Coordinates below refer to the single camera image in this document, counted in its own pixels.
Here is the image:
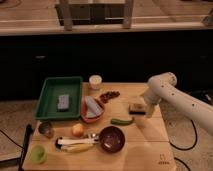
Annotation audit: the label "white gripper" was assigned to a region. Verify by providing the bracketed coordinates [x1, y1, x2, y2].
[142, 88, 161, 118]

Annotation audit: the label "black whiteboard eraser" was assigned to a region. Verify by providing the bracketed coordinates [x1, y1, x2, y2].
[129, 104, 145, 115]

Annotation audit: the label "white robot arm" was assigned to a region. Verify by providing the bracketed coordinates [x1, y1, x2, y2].
[142, 72, 213, 136]

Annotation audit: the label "purple bowl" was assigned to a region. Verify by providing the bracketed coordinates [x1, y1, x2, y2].
[99, 126, 125, 153]

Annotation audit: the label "orange bowl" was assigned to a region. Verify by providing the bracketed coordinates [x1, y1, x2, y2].
[81, 99, 105, 123]

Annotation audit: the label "green chili pepper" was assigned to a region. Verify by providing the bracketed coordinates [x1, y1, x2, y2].
[110, 118, 134, 126]

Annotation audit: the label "red grape bunch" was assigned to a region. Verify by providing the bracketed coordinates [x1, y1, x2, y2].
[100, 91, 120, 104]

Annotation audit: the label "grey folded cloth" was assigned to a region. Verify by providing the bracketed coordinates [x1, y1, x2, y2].
[85, 96, 103, 118]

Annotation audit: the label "teal black object on floor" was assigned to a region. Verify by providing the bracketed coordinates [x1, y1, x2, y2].
[204, 93, 213, 104]

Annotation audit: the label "white cup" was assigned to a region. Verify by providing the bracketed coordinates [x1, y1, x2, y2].
[89, 75, 102, 90]

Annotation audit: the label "metal spoon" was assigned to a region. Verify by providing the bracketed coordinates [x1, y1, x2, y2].
[86, 133, 99, 139]

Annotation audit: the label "yellow apple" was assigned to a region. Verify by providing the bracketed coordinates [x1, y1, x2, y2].
[71, 123, 84, 137]

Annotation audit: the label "yellow banana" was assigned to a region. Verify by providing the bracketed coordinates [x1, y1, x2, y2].
[62, 144, 93, 153]

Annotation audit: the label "grey sponge block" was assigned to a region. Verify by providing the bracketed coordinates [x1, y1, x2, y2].
[57, 94, 70, 111]

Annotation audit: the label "green plastic tray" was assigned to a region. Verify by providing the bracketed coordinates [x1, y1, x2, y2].
[35, 77, 82, 121]

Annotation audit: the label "small metal cup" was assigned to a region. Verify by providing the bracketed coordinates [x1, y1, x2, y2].
[38, 121, 54, 138]

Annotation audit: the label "light green cup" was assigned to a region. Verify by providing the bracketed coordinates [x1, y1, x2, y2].
[29, 145, 47, 164]

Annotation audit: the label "black bar left of table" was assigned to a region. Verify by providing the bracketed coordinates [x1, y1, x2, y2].
[18, 124, 33, 171]

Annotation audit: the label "wooden chair legs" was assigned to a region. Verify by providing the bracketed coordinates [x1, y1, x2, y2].
[55, 0, 134, 31]

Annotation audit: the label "black cable right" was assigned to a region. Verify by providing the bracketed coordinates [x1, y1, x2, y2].
[169, 119, 199, 171]

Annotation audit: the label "white handled utensil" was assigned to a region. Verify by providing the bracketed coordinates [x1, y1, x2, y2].
[56, 138, 98, 145]

